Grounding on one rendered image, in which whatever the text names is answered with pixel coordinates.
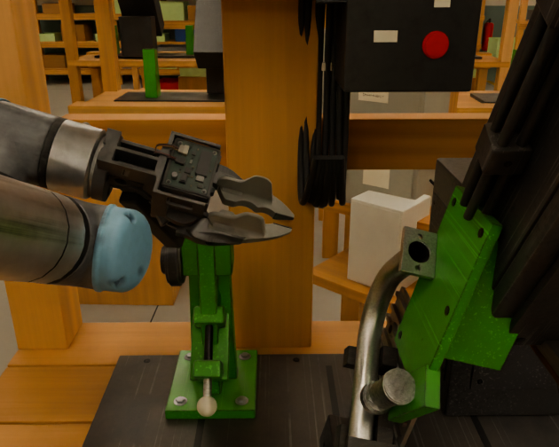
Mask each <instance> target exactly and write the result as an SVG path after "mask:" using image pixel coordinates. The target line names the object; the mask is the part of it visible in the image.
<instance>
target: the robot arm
mask: <svg viewBox="0 0 559 447"><path fill-rule="evenodd" d="M185 139H187V140H185ZM188 140H191V141H193V142H191V141H188ZM194 142H196V143H194ZM197 143H199V144H197ZM201 144H202V145H201ZM206 145H208V146H206ZM157 146H162V149H161V150H159V149H156V148H157ZM220 148H221V145H219V144H215V143H212V142H209V141H206V140H203V139H199V138H197V137H191V136H187V135H185V134H182V133H178V132H176V131H171V134H170V137H169V142H168V143H167V144H158V145H156V147H155V148H152V147H149V146H146V145H141V144H137V143H134V142H130V141H128V140H124V139H123V137H122V132H121V131H119V130H115V129H109V128H107V131H105V130H104V129H99V128H96V127H92V126H91V125H90V124H89V123H88V122H83V123H80V122H74V121H71V120H69V119H66V118H62V117H59V116H57V115H53V114H47V113H45V112H41V111H38V110H35V109H32V108H29V107H25V106H20V105H17V104H13V103H11V102H10V101H9V100H7V99H4V98H0V280H5V281H19V282H31V283H39V284H47V285H60V286H78V287H84V288H89V289H94V290H95V291H96V292H102V291H111V292H120V293H122V292H127V291H130V290H131V289H133V288H134V287H135V286H137V285H138V284H139V283H140V281H141V280H142V279H143V277H144V276H145V274H146V271H147V269H148V266H149V263H150V260H151V254H152V249H153V237H152V234H153V235H154V236H155V237H156V238H157V239H158V240H159V241H160V242H161V243H162V244H163V245H164V246H165V247H176V248H181V247H182V246H183V244H184V241H185V238H187V239H189V240H190V241H192V242H195V243H198V244H201V245H204V246H227V245H239V244H241V243H252V242H259V241H266V240H270V239H276V238H279V237H282V236H285V235H287V234H289V233H290V232H291V231H292V228H291V227H287V226H285V225H281V224H278V223H269V224H267V223H264V218H263V217H262V216H260V215H258V214H254V213H250V212H244V213H241V214H238V215H235V214H234V213H233V212H231V211H228V210H224V209H222V210H220V211H219V212H216V211H212V212H209V213H208V211H207V209H208V206H209V201H210V197H212V196H214V193H215V190H217V193H218V195H219V198H220V200H221V201H222V203H223V204H224V205H226V206H229V207H238V206H243V207H247V208H250V209H252V210H253V211H254V212H256V213H265V214H267V215H269V216H270V217H272V219H275V220H294V217H295V215H294V214H293V213H292V212H291V210H290V209H289V208H288V207H287V206H286V205H285V204H284V203H283V202H282V201H280V200H279V199H277V198H276V197H274V196H273V195H272V182H271V181H270V180H269V179H268V178H266V177H264V176H252V177H250V178H248V179H246V180H243V179H242V178H240V177H239V176H238V175H237V174H236V173H235V172H234V171H232V170H231V169H229V168H227V167H226V166H223V165H221V164H220V161H221V158H222V156H221V152H220ZM38 186H40V187H38ZM41 187H43V188H41ZM44 188H46V189H44ZM113 188H117V189H120V190H121V191H122V194H121V196H120V199H119V202H120V203H121V204H122V205H123V206H124V208H119V207H117V206H116V205H115V204H109V205H108V206H106V205H99V204H94V203H89V202H85V201H82V200H78V199H75V198H72V197H69V196H66V195H62V194H59V193H58V192H61V193H65V194H68V195H71V196H75V197H78V198H81V199H88V198H89V197H91V198H92V199H94V200H100V201H104V202H105V201H106V200H107V199H108V197H109V195H110V193H111V191H112V190H113ZM47 189H49V190H47ZM50 190H51V191H50ZM53 191H55V192H53ZM208 217H209V218H208Z"/></svg>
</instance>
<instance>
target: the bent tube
mask: <svg viewBox="0 0 559 447"><path fill-rule="evenodd" d="M418 235H420V236H421V239H419V238H418ZM436 252H437V234H436V233H433V232H429V231H423V230H419V229H415V228H412V227H408V226H405V227H404V228H403V230H402V239H401V248H400V251H399V252H397V253H396V254H395V255H394V256H392V257H391V258H390V259H389V260H388V261H387V262H386V263H385V264H384V265H383V266H382V267H381V269H380V270H379V272H378V273H377V275H376V277H375V279H374V282H373V284H372V285H371V287H370V290H369V293H368V295H367V298H366V302H365V306H364V309H363V312H362V316H361V319H360V324H359V329H358V341H357V350H356V359H355V369H354V378H353V387H352V397H351V406H350V424H349V433H348V435H350V436H354V437H358V438H363V439H367V440H372V441H373V440H374V417H375V415H373V414H371V413H369V412H367V411H366V410H365V408H364V407H363V405H362V403H361V401H360V392H361V389H362V388H363V387H364V386H365V385H366V384H367V383H368V382H370V381H372V380H378V370H379V358H380V347H381V337H382V328H383V323H384V319H385V316H386V313H387V310H388V307H389V305H390V300H391V298H392V296H393V294H394V293H395V291H396V289H397V287H398V285H399V284H400V283H401V282H402V281H403V280H404V279H405V278H407V277H408V276H410V275H412V276H415V277H419V278H426V279H430V280H432V279H433V278H434V277H435V266H436ZM417 270H419V271H417Z"/></svg>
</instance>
